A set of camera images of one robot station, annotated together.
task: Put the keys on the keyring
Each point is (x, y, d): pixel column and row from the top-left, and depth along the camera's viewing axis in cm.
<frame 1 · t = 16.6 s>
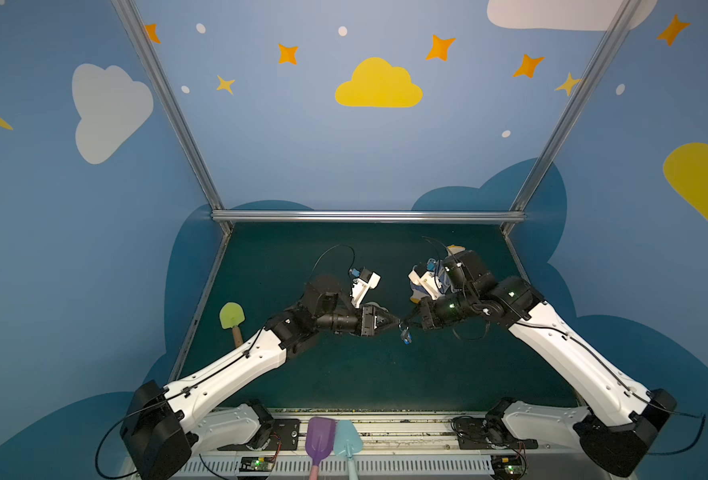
left hand: (398, 325, 65), fingers open
right hand: (407, 319, 68), fingers closed
blue-capped keys: (405, 335, 69), point 24 cm above the table

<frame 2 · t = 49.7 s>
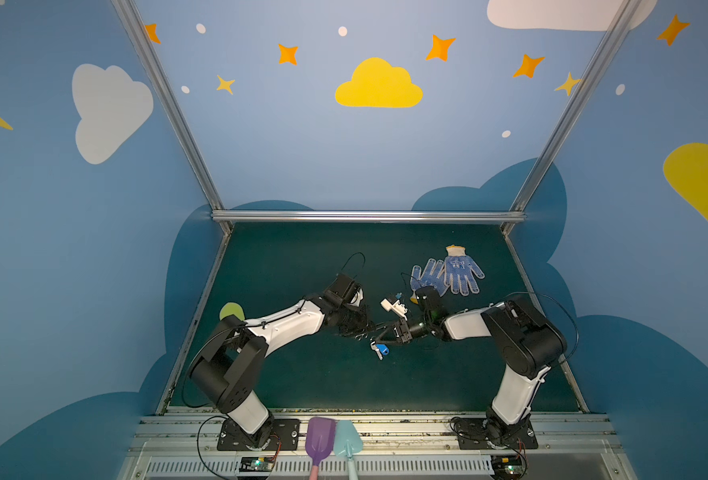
left hand: (380, 328, 84), fingers closed
right hand: (380, 341, 84), fingers closed
blue-capped keys: (380, 349, 84), point 7 cm above the table

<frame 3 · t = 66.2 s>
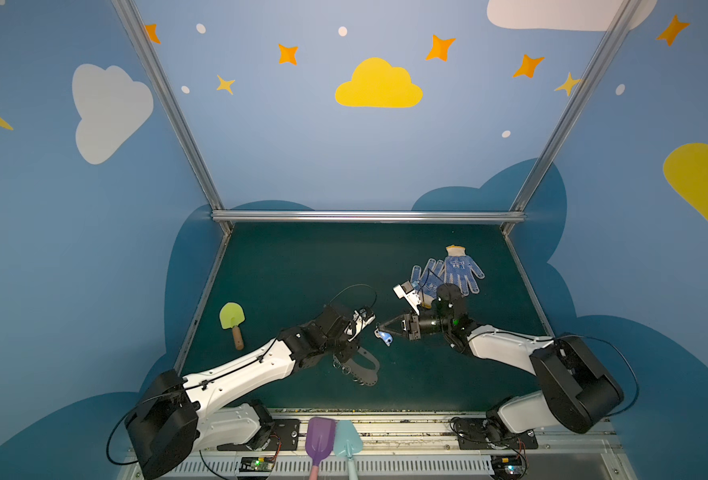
left hand: (361, 335, 81), fingers closed
right hand: (383, 327, 77), fingers closed
blue-capped keys: (386, 336, 78), point 15 cm above the table

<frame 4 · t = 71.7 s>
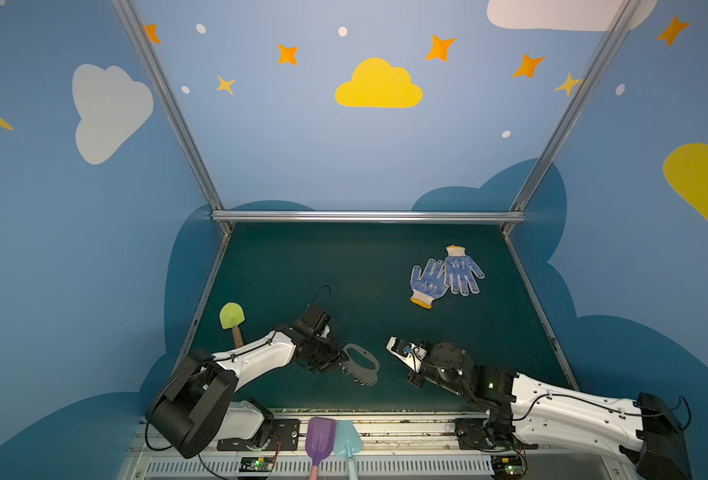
left hand: (351, 362, 83), fingers open
right hand: (398, 343, 75), fingers closed
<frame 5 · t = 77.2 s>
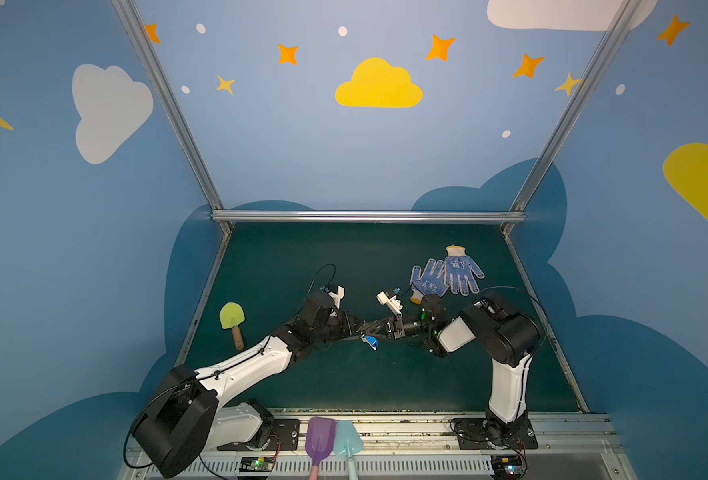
left hand: (369, 323, 80), fingers closed
right hand: (370, 334, 81), fingers closed
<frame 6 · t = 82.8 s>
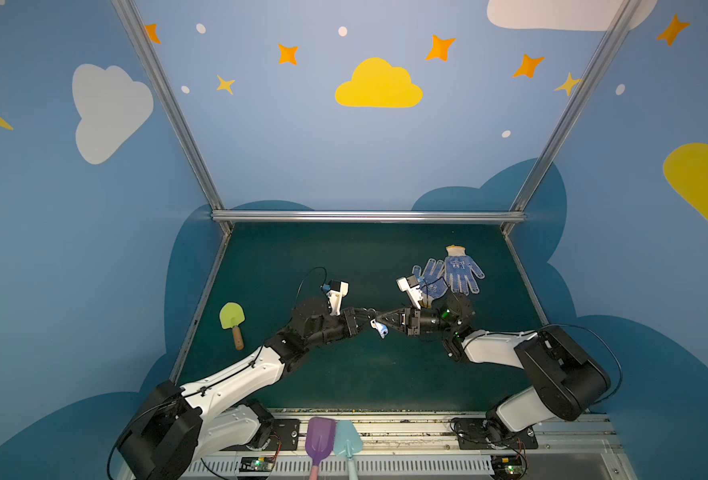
left hand: (378, 320, 74), fingers closed
right hand: (380, 320, 73), fingers closed
blue-capped keys: (382, 328, 75), point 20 cm above the table

